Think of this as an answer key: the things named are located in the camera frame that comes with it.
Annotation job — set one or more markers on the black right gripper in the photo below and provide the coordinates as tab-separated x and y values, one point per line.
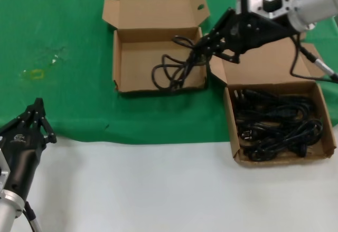
253	32

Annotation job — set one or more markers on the cardboard box with round hole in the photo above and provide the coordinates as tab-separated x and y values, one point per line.
264	70

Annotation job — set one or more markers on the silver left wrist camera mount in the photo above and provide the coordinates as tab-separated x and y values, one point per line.
3	171

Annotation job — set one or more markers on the yellow tape square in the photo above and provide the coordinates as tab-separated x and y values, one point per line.
37	74

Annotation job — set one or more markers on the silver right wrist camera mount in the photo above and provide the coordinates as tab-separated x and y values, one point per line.
254	0

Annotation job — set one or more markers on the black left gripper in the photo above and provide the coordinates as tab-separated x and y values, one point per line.
22	150

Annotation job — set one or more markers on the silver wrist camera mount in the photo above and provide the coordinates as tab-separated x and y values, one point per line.
254	0
3	171

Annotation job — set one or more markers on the cardboard box with oval hole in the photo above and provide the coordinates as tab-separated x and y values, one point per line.
137	65

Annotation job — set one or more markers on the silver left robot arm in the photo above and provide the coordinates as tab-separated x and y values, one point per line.
8	211

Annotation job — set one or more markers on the green tablecloth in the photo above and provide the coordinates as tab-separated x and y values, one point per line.
66	18

